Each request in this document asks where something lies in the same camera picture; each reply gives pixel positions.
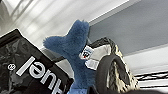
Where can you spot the blue plush shark toy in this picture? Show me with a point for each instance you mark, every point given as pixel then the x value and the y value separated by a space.
pixel 71 43

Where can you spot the black bag with white print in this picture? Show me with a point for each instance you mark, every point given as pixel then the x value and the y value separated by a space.
pixel 23 66

